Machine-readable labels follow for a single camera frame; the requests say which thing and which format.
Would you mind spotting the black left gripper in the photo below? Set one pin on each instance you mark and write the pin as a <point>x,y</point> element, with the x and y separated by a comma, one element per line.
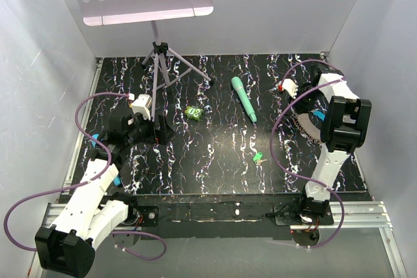
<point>161,135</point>

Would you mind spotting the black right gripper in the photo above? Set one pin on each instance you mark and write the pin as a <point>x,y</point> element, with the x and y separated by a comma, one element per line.
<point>302,108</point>

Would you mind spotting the green tagged key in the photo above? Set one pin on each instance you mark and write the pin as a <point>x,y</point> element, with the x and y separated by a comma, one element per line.
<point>258,159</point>

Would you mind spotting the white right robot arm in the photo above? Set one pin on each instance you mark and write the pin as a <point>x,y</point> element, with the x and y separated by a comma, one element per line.
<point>343,129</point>

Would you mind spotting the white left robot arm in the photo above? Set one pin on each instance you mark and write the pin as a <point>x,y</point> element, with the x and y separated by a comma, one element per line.
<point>69,244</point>

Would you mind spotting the green owl toy block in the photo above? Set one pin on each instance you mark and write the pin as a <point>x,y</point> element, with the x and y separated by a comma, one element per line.
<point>193,112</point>

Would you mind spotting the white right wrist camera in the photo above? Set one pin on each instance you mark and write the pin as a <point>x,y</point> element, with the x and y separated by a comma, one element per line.
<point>288,86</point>

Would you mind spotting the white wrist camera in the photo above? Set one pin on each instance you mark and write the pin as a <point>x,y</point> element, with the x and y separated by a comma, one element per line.
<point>288,86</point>
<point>141,104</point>

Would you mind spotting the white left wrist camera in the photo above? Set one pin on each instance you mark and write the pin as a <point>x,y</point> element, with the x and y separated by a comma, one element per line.
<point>141,104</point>

